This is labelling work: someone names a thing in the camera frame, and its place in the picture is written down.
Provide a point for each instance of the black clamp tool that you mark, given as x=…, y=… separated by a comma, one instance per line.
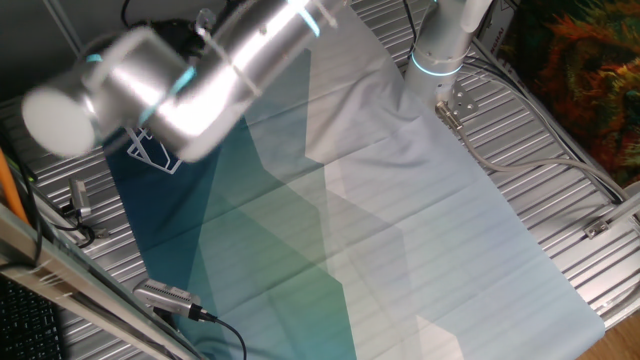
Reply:
x=101, y=233

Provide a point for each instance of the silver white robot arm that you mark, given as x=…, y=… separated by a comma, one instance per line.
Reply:
x=240, y=55

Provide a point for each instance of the small metal table bracket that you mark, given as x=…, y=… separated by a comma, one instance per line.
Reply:
x=597, y=228

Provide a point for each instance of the orange green patterned fabric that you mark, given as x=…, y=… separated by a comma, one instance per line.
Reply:
x=575, y=60

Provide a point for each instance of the teal white gradient tablecloth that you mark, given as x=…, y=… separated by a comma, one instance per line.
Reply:
x=375, y=225

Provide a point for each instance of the silver exterior camera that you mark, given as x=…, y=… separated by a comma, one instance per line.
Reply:
x=165, y=297
x=80, y=197

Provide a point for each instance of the cardboard box red print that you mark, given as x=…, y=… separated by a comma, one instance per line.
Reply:
x=495, y=30

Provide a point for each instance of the aluminium frame rail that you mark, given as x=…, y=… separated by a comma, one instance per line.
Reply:
x=75, y=280

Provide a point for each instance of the orange tube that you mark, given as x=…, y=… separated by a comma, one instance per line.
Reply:
x=10, y=187

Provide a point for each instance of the black keyboard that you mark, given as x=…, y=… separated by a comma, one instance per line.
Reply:
x=25, y=325

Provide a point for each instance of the grey metal frame pole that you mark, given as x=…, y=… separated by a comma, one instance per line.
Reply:
x=62, y=22

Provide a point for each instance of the white metal bar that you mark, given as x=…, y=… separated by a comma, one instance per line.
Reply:
x=625, y=210

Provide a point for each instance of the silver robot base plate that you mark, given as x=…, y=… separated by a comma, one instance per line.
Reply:
x=462, y=100

